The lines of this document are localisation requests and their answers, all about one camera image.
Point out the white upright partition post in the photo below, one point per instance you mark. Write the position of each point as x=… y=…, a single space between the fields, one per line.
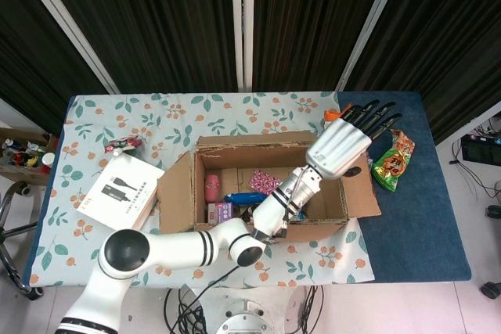
x=242 y=25

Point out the brown cardboard shipping box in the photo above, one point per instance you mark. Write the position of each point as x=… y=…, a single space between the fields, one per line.
x=176 y=201

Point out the black electronic device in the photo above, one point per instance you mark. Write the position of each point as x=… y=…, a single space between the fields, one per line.
x=479 y=150

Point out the floral leaf fruit tablecloth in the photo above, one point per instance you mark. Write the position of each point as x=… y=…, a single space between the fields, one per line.
x=117 y=115

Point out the purple pink small carton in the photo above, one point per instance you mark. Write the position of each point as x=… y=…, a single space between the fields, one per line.
x=221 y=212

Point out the orange white snack bag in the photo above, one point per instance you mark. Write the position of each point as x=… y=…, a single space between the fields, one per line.
x=332 y=114

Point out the green orange snack bag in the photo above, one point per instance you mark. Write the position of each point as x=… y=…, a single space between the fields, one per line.
x=391 y=166

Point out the white orange-edged product box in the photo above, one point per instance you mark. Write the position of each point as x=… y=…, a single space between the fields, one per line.
x=117 y=189

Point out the cardboard box of clutter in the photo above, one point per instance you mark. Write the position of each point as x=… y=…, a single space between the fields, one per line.
x=23 y=158

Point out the round silver robot base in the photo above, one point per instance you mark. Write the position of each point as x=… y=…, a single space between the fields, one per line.
x=244 y=318

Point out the pink red snack pouch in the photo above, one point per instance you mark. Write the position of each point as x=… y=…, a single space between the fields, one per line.
x=123 y=144

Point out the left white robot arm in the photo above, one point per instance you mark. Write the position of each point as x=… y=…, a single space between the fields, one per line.
x=176 y=248

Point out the white slanted partition post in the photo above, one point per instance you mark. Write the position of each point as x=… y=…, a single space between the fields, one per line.
x=372 y=25
x=70 y=29

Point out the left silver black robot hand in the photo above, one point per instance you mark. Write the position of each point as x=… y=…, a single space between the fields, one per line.
x=340 y=146

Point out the black caster wheel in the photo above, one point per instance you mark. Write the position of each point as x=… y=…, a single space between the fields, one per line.
x=495 y=210
x=491 y=290

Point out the pink patterned pouch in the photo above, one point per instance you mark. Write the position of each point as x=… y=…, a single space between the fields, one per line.
x=264 y=181

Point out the blue bottle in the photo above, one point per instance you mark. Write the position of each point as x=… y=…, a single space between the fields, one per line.
x=244 y=198

